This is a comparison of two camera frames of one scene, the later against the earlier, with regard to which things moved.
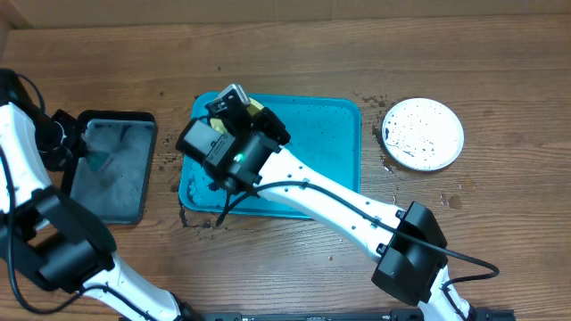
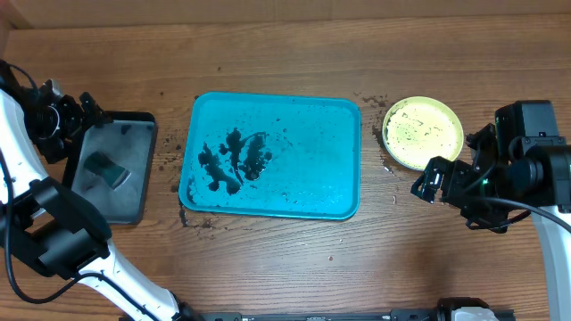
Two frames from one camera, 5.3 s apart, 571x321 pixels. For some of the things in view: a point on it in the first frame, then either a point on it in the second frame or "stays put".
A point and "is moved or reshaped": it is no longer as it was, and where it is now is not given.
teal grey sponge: x=98 y=161 is moved or reshaped
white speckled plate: x=235 y=96 -> x=525 y=125
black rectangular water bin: x=111 y=176 stays put
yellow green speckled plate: x=221 y=126 -> x=417 y=129
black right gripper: x=268 y=119 -> x=457 y=175
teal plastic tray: x=326 y=135 stays put
